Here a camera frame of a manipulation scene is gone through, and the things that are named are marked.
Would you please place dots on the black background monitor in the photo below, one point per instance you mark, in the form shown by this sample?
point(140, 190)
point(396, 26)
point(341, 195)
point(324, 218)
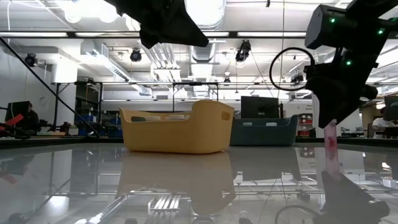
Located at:
point(259, 107)
point(14, 109)

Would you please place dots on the pink translucent pill bottle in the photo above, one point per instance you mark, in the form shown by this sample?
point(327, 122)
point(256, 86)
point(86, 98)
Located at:
point(331, 138)

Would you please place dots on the person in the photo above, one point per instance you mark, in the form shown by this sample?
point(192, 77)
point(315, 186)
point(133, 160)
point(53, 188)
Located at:
point(31, 119)
point(384, 123)

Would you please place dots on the black aluminium rig frame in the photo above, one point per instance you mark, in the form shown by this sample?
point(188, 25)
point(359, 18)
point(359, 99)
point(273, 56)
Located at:
point(93, 34)

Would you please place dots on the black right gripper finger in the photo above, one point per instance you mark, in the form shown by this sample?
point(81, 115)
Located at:
point(334, 109)

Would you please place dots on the teal plastic bin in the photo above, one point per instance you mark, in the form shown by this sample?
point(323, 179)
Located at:
point(264, 135)

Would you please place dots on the black and red tool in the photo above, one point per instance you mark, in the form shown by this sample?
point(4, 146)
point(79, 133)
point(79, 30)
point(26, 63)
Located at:
point(15, 132)

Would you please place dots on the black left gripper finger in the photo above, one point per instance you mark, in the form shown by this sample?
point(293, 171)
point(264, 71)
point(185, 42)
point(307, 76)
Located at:
point(174, 32)

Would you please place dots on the yellow plastic bin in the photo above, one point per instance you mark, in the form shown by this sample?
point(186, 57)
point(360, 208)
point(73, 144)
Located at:
point(174, 137)

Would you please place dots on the black ceiling spotlight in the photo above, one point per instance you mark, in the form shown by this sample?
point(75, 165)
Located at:
point(297, 77)
point(136, 55)
point(30, 59)
point(243, 51)

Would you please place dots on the black metal rack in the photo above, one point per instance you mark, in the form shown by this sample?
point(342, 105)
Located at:
point(79, 109)

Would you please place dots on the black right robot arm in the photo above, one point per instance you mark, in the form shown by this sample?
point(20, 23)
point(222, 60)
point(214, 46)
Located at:
point(326, 28)

